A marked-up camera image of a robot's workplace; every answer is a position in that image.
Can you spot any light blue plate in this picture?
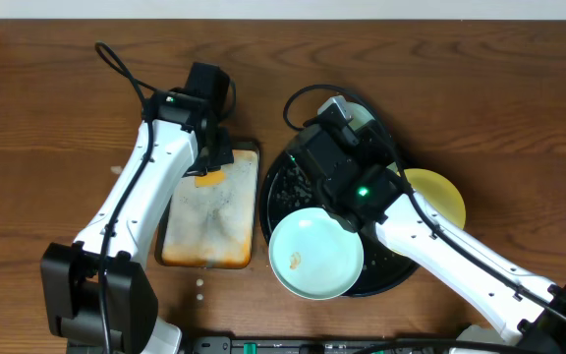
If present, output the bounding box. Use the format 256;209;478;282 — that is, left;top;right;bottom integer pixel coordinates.
268;207;365;301
347;102;374;131

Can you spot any orange sponge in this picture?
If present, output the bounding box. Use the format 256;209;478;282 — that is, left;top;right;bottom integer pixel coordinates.
195;170;226;188

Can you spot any yellow plate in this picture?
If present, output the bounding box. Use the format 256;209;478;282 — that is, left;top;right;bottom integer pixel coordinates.
376;168;466;256

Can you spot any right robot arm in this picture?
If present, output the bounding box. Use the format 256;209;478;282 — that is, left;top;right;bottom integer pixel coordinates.
286;96;566;353

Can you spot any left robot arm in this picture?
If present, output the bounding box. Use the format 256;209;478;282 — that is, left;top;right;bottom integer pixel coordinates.
40;62;235;353

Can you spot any black round tray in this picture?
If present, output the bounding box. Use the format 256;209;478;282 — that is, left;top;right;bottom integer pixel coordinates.
258;151;419;298

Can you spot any black rectangular soapy tray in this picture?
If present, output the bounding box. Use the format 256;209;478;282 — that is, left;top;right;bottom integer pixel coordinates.
154;142;259;269

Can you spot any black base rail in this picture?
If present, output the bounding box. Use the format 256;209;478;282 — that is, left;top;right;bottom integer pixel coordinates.
66;334;510;354

